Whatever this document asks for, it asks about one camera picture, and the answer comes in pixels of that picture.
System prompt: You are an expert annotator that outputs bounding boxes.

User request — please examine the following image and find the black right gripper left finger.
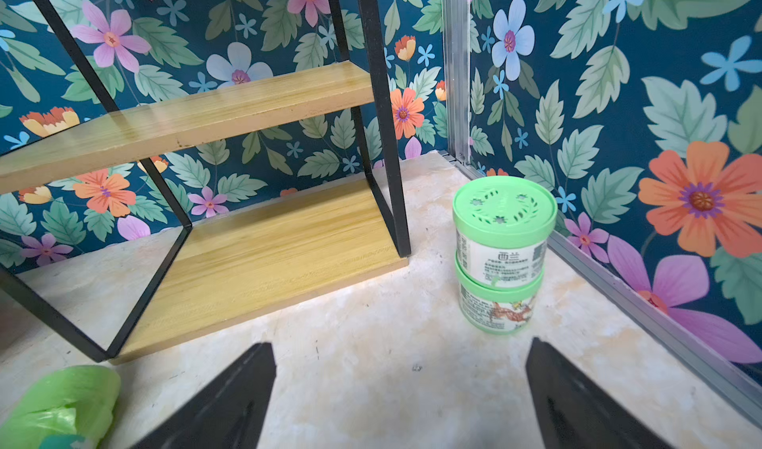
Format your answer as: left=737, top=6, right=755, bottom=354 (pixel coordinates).
left=134, top=342, right=277, bottom=448

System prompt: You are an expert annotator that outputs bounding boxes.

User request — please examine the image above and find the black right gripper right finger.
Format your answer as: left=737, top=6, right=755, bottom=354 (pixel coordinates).
left=525, top=337, right=670, bottom=448

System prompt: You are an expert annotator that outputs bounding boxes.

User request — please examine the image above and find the lower green lidded jar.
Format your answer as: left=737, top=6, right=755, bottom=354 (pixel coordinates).
left=456, top=251, right=545, bottom=335

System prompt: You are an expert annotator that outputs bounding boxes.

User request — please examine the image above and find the green lidded jar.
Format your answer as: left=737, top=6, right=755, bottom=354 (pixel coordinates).
left=456, top=251, right=545, bottom=335
left=452, top=175, right=558, bottom=290

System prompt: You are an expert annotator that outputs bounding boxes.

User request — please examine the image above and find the upper green lidded jar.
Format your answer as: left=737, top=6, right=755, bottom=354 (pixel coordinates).
left=452, top=175, right=558, bottom=290

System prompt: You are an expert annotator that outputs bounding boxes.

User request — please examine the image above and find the wooden shelf black metal frame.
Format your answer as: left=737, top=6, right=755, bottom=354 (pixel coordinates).
left=1, top=0, right=411, bottom=364

